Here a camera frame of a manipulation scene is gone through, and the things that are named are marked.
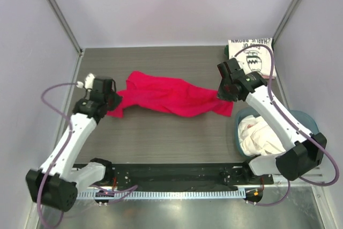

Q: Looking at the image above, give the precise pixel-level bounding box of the red t shirt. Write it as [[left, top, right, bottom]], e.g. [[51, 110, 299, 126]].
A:
[[107, 71, 234, 118]]

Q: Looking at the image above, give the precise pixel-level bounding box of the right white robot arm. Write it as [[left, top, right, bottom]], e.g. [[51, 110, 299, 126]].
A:
[[217, 58, 327, 184]]

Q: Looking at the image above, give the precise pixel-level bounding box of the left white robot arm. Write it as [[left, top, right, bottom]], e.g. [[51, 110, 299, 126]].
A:
[[26, 73, 122, 212]]

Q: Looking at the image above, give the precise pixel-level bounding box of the folded white printed t shirt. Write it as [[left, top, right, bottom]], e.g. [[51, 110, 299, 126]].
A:
[[228, 38, 273, 78]]

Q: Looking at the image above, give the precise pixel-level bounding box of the folded dark green t shirt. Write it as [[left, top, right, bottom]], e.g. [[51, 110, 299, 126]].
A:
[[224, 45, 230, 59]]

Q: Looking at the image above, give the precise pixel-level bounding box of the crumpled white t shirt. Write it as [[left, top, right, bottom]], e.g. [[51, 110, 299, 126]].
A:
[[238, 115, 286, 156]]

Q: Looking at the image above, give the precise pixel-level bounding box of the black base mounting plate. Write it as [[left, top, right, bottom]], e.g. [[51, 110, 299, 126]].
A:
[[91, 162, 274, 192]]

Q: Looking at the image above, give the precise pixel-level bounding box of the blue plastic basket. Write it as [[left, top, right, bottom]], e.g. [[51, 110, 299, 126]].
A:
[[234, 107, 321, 159]]

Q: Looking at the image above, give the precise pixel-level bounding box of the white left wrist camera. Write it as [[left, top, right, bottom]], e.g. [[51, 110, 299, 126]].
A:
[[76, 73, 96, 90]]

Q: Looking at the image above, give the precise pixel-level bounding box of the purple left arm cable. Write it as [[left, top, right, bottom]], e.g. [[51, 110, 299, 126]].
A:
[[36, 82, 139, 228]]

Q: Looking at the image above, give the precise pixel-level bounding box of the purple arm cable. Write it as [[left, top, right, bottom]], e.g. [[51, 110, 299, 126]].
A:
[[36, 82, 139, 228], [233, 44, 340, 208]]

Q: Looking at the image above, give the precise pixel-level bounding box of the left aluminium corner post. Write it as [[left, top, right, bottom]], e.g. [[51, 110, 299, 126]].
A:
[[47, 0, 83, 56]]

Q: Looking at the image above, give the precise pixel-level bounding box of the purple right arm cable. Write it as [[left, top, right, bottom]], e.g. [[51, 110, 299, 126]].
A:
[[233, 44, 340, 208]]

